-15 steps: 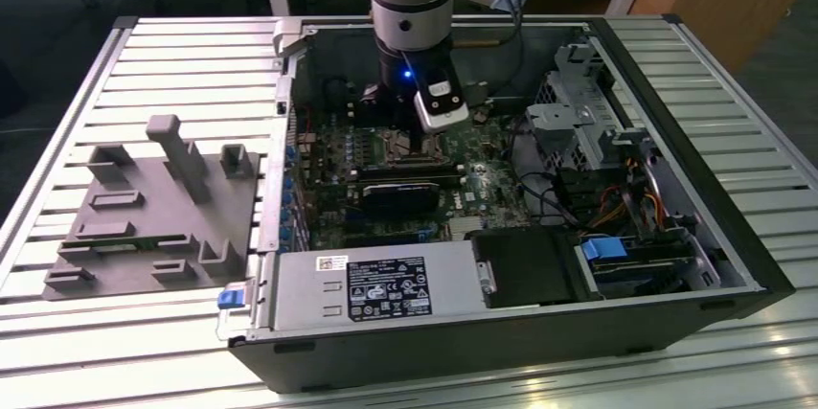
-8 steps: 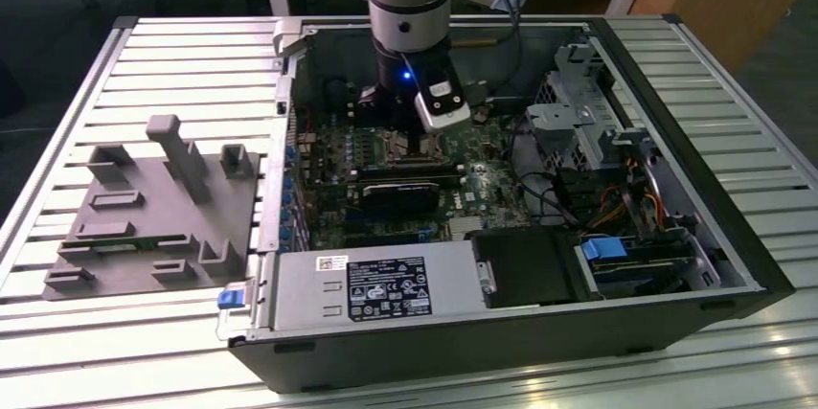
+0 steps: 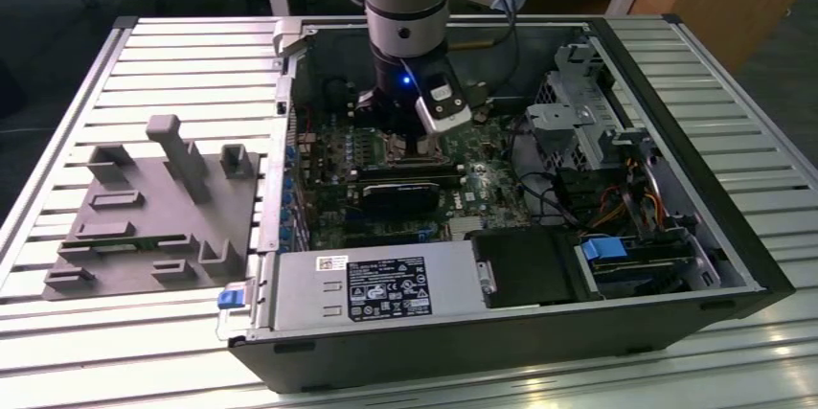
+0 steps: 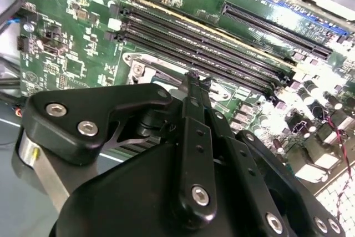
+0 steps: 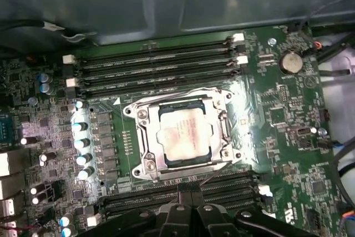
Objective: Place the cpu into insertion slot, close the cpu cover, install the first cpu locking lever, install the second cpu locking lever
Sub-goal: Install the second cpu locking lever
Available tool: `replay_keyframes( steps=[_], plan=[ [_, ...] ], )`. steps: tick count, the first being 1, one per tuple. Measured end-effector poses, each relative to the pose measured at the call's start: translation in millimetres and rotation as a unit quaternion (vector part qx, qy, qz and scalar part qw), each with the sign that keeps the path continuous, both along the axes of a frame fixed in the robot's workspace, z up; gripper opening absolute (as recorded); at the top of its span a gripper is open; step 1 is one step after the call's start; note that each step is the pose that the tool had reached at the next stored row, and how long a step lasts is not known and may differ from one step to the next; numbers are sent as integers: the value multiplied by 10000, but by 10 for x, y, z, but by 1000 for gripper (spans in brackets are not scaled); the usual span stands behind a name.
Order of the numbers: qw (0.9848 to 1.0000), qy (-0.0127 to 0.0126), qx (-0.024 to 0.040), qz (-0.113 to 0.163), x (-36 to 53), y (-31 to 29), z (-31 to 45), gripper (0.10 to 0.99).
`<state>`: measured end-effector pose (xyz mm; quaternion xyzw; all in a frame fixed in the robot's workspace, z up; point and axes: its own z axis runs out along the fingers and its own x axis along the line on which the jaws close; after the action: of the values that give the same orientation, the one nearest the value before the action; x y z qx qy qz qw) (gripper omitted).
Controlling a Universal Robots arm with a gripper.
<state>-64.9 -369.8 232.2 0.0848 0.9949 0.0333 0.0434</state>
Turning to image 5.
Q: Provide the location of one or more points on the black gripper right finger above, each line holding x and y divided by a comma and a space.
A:
213, 220

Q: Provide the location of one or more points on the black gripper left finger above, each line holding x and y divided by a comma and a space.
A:
172, 220

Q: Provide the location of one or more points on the metal locking lever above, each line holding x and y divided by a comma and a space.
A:
205, 168
199, 89

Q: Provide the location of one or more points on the metal socket cover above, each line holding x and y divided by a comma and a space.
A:
149, 137

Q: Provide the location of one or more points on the silver CPU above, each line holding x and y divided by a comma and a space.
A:
185, 134

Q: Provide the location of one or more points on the CPU socket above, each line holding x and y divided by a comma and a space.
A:
135, 106

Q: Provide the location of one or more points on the green motherboard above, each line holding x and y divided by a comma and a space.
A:
277, 137

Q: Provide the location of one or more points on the round coin battery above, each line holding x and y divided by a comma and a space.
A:
290, 62

